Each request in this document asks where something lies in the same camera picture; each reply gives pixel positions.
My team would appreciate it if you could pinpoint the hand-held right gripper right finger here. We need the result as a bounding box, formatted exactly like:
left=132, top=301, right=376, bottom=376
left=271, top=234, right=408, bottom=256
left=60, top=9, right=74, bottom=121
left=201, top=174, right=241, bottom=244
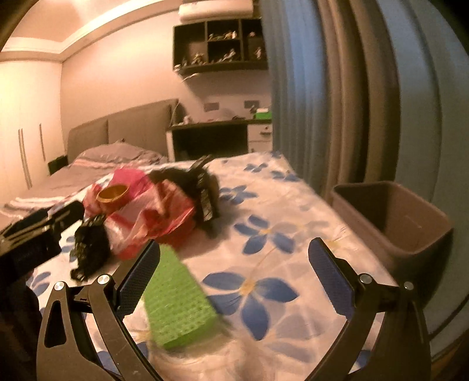
left=308, top=237, right=433, bottom=381

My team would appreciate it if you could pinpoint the group of shelf figurines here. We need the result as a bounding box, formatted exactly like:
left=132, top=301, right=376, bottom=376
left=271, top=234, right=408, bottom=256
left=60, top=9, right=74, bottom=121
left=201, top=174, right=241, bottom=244
left=176, top=29, right=266, bottom=70

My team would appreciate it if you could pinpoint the gold ring-shaped object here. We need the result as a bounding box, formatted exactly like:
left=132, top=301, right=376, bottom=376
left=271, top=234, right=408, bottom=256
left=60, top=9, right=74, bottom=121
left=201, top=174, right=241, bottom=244
left=96, top=185, right=130, bottom=204

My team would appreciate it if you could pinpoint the red and white plastic bag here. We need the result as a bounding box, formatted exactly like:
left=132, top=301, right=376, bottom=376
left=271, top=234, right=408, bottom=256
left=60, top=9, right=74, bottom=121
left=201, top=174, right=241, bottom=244
left=84, top=166, right=196, bottom=261

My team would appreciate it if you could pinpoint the grey blue curtain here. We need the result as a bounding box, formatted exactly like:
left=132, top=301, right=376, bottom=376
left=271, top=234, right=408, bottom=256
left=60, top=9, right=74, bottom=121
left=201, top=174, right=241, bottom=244
left=258, top=0, right=469, bottom=367

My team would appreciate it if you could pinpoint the dark desk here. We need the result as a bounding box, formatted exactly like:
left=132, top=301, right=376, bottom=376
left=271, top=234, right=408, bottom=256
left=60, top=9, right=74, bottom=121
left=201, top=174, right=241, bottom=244
left=166, top=119, right=273, bottom=162

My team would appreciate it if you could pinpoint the grey pillow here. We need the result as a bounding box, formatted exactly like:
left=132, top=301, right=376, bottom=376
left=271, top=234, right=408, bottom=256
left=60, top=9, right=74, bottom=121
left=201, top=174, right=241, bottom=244
left=75, top=141, right=164, bottom=166

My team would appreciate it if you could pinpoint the blue flower printed bedsheet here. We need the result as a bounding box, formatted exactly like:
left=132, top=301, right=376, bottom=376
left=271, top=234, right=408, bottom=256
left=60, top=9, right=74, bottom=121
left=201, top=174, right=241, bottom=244
left=0, top=150, right=404, bottom=381

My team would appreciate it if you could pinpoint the green textured box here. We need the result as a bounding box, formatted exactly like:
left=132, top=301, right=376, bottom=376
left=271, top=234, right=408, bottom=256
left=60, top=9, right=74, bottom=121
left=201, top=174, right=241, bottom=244
left=143, top=244, right=218, bottom=350

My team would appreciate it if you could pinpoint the black bedside table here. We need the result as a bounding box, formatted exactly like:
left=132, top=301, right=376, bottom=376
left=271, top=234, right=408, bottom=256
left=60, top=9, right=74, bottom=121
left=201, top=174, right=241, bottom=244
left=47, top=156, right=69, bottom=175

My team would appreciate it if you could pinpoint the white wardrobe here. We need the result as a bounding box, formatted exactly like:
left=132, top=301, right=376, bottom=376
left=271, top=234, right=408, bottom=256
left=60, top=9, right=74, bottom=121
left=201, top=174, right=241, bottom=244
left=0, top=60, right=67, bottom=206

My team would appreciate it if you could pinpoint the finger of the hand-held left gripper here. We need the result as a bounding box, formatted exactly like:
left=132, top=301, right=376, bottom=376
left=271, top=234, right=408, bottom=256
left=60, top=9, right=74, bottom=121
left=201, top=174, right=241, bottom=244
left=45, top=201, right=86, bottom=230

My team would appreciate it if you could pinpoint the white air conditioner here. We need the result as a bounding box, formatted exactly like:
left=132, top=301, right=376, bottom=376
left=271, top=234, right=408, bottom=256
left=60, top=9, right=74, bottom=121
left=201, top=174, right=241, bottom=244
left=178, top=0, right=255, bottom=19

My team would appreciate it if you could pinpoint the grey padded bed headboard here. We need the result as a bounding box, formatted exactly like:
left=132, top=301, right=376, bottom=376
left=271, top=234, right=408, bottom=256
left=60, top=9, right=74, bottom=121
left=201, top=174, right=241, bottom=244
left=68, top=98, right=180, bottom=162

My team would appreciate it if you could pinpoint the dark wall shelf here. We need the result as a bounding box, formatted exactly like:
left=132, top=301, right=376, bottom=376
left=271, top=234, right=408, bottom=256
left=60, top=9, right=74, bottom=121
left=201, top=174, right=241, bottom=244
left=172, top=16, right=270, bottom=76

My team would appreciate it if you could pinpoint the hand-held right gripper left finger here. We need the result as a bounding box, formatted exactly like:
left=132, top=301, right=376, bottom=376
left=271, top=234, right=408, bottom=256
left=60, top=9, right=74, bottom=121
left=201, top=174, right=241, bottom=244
left=37, top=240, right=164, bottom=381

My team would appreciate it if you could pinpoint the white drawer unit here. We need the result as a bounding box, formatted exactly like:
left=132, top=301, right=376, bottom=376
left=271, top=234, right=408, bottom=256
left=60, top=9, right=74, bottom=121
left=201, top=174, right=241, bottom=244
left=249, top=124, right=273, bottom=153

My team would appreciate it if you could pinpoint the brown waste bin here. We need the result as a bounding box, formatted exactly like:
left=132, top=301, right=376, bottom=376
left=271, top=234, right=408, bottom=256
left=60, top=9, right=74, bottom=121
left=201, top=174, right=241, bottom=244
left=332, top=181, right=455, bottom=323

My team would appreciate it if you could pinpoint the grey striped bedding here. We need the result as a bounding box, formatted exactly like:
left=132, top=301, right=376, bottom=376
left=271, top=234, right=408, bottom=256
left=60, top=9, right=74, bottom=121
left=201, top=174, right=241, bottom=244
left=0, top=157, right=111, bottom=220

